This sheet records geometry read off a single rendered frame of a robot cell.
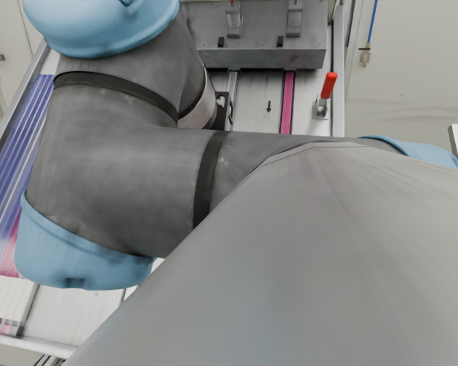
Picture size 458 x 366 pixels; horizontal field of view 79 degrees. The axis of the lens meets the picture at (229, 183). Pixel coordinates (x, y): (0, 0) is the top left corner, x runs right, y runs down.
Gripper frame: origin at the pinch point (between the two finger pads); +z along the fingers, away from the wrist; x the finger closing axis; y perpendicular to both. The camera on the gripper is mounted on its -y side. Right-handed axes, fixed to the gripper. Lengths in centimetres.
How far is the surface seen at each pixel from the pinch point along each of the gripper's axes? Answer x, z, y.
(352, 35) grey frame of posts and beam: -23.8, 12.0, 35.1
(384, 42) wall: -71, 129, 121
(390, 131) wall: -88, 162, 73
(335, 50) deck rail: -19.4, 5.7, 27.0
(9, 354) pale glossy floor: 92, 64, -71
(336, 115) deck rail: -19.7, 2.9, 12.2
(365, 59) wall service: -59, 127, 108
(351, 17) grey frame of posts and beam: -23.2, 10.7, 38.7
